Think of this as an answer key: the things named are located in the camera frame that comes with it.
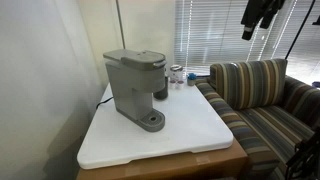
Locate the grey pod coffee maker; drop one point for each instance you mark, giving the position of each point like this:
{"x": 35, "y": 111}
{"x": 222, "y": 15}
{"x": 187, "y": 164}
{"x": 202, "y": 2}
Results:
{"x": 133, "y": 90}

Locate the striped sofa cushion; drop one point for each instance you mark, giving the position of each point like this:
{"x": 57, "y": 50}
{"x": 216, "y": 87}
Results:
{"x": 250, "y": 83}

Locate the black metal frame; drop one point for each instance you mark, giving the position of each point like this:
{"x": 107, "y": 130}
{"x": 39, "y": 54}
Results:
{"x": 305, "y": 156}

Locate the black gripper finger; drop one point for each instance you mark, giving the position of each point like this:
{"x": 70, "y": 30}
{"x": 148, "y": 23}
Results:
{"x": 269, "y": 20}
{"x": 250, "y": 26}

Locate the white window blinds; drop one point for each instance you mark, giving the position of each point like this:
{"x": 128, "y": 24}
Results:
{"x": 213, "y": 33}

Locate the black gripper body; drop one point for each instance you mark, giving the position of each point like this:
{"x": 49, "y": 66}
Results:
{"x": 266, "y": 6}

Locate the black diagonal stand pole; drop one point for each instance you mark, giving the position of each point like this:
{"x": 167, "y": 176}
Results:
{"x": 298, "y": 31}

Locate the striped sofa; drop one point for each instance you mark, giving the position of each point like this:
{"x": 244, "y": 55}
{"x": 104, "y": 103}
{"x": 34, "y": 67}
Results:
{"x": 266, "y": 126}

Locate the brown cardboard box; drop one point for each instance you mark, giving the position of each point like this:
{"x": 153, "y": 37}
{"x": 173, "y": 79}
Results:
{"x": 186, "y": 165}

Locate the dark cylindrical tumbler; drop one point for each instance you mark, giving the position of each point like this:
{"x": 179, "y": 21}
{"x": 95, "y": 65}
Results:
{"x": 161, "y": 91}

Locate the thin grey vertical pole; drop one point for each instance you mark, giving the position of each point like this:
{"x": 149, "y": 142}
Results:
{"x": 120, "y": 23}

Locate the glass jar with metal lid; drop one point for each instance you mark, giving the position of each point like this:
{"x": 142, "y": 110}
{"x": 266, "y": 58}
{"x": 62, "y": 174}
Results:
{"x": 176, "y": 73}

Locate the small cup with blue contents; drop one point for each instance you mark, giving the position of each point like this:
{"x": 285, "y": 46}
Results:
{"x": 191, "y": 80}

